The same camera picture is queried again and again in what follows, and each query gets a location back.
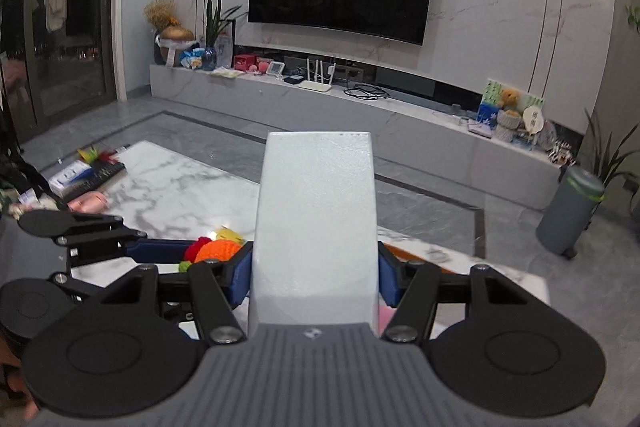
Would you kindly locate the small black box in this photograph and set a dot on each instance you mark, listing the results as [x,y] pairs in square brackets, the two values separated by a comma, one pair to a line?
[293,80]

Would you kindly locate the person's left hand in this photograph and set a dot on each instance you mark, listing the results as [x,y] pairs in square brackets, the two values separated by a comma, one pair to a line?
[12,397]

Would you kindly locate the black white figurine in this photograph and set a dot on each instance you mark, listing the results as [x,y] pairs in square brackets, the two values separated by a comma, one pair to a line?
[562,156]

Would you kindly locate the crochet orange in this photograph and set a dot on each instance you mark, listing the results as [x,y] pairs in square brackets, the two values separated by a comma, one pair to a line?
[215,249]

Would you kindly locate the colourful feather toy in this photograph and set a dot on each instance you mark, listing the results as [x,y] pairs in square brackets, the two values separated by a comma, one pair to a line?
[95,154]

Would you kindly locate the white router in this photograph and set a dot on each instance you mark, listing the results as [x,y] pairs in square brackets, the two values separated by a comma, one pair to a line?
[316,84]

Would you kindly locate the tall leafy floor plant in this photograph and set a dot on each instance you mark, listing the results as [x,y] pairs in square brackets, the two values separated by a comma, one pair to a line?
[612,152]

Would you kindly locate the red gift box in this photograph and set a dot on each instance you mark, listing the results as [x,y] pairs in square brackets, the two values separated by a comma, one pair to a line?
[244,62]

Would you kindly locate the blue snack packet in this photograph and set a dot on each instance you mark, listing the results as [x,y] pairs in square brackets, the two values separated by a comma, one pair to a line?
[192,59]

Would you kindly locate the small brown teddy bear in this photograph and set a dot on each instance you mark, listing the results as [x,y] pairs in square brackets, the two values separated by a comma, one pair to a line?
[510,98]

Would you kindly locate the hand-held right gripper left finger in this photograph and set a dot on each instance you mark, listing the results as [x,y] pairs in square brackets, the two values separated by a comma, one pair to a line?
[242,279]

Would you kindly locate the glass ornament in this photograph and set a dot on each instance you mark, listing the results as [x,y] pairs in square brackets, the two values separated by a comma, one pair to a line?
[552,136]

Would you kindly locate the marble tv stand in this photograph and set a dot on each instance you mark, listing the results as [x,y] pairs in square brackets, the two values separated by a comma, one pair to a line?
[350,127]

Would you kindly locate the dried flower bouquet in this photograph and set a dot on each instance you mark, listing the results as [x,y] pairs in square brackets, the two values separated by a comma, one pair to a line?
[161,12]

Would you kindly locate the round white fan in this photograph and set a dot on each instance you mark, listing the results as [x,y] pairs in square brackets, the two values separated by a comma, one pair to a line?
[533,122]

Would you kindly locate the white desk clock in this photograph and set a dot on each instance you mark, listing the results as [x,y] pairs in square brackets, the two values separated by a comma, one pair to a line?
[276,68]

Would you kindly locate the black remote control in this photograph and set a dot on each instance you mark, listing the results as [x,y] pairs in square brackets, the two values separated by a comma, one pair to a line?
[97,179]

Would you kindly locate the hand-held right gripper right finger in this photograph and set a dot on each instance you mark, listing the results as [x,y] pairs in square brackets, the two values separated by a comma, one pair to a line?
[387,279]

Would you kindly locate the glass sliding door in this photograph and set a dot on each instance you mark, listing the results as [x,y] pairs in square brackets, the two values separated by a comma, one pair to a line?
[70,17]

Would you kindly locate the snake plant in blue vase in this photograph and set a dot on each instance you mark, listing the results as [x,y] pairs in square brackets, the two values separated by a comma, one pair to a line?
[216,24]

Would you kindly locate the yellow toy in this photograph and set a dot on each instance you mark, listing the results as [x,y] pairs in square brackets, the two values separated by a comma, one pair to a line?
[230,234]

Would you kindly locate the white blue product box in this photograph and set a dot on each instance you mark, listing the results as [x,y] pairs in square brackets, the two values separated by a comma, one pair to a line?
[67,177]

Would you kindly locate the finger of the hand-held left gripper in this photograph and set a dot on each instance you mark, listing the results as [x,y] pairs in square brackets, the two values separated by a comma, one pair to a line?
[155,252]
[50,223]

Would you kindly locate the bamboo picture panel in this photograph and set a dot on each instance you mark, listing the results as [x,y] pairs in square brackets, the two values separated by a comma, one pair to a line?
[489,99]

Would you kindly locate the grey trash can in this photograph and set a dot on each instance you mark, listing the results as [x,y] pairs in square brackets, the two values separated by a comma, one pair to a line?
[567,212]

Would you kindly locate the small pink plush toy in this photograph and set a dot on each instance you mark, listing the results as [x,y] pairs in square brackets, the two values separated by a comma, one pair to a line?
[261,68]

